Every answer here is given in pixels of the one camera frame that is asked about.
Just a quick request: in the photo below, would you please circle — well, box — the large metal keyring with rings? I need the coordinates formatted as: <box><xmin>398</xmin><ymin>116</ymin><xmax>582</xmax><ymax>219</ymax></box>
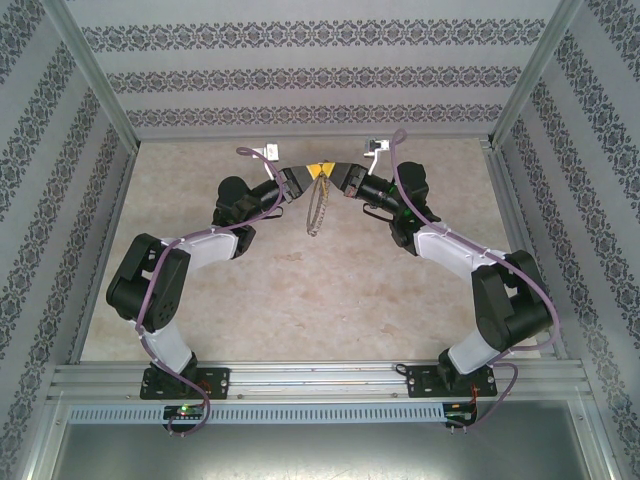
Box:
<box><xmin>303</xmin><ymin>174</ymin><xmax>332</xmax><ymax>239</ymax></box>

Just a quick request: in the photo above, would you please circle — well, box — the small circuit board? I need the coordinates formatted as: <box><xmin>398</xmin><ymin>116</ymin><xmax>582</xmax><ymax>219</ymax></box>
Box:
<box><xmin>163</xmin><ymin>404</ymin><xmax>206</xmax><ymax>420</ymax></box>
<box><xmin>444</xmin><ymin>399</ymin><xmax>479</xmax><ymax>426</ymax></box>

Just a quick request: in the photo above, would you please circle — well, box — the grey metal sheet panel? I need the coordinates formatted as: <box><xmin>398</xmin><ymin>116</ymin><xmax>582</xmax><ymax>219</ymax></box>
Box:
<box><xmin>49</xmin><ymin>422</ymin><xmax>601</xmax><ymax>480</ymax></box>

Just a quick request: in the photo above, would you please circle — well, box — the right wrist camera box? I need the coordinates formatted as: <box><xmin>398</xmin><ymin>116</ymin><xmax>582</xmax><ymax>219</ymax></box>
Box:
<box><xmin>360</xmin><ymin>137</ymin><xmax>391</xmax><ymax>174</ymax></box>

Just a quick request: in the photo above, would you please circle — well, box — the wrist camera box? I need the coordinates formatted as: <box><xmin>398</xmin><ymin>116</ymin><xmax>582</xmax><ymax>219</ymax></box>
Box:
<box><xmin>251</xmin><ymin>142</ymin><xmax>282</xmax><ymax>184</ymax></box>
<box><xmin>360</xmin><ymin>137</ymin><xmax>391</xmax><ymax>174</ymax></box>

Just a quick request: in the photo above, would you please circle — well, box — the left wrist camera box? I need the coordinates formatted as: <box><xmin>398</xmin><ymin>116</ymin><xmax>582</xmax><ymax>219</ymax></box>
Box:
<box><xmin>251</xmin><ymin>142</ymin><xmax>282</xmax><ymax>184</ymax></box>

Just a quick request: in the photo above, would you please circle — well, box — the aluminium side rail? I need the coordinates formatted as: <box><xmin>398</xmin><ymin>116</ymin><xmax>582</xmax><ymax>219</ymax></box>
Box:
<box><xmin>482</xmin><ymin>142</ymin><xmax>571</xmax><ymax>361</ymax></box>
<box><xmin>67</xmin><ymin>144</ymin><xmax>142</xmax><ymax>366</ymax></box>

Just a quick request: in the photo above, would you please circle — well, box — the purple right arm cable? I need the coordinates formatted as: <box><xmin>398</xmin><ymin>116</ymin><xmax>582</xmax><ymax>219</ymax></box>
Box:
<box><xmin>391</xmin><ymin>128</ymin><xmax>560</xmax><ymax>436</ymax></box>

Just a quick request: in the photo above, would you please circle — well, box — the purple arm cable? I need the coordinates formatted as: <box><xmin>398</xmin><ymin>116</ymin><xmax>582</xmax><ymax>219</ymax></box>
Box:
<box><xmin>133</xmin><ymin>146</ymin><xmax>297</xmax><ymax>437</ymax></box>
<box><xmin>391</xmin><ymin>128</ymin><xmax>560</xmax><ymax>436</ymax></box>

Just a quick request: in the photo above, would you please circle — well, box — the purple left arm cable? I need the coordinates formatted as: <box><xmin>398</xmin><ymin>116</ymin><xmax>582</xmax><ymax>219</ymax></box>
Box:
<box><xmin>133</xmin><ymin>146</ymin><xmax>297</xmax><ymax>437</ymax></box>

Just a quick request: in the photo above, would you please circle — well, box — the aluminium frame post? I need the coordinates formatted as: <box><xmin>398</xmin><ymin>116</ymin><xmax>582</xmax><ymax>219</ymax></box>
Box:
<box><xmin>574</xmin><ymin>397</ymin><xmax>621</xmax><ymax>480</ymax></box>
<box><xmin>19</xmin><ymin>389</ymin><xmax>71</xmax><ymax>480</ymax></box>
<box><xmin>483</xmin><ymin>0</ymin><xmax>589</xmax><ymax>151</ymax></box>
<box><xmin>42</xmin><ymin>0</ymin><xmax>142</xmax><ymax>152</ymax></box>

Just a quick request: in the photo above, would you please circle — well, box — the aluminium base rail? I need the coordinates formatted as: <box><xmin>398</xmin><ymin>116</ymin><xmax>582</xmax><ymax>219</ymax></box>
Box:
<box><xmin>49</xmin><ymin>360</ymin><xmax>587</xmax><ymax>402</ymax></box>

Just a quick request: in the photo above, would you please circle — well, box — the grey slotted cable duct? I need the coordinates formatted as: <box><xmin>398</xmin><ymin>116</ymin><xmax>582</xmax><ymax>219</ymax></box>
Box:
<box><xmin>67</xmin><ymin>403</ymin><xmax>446</xmax><ymax>425</ymax></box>

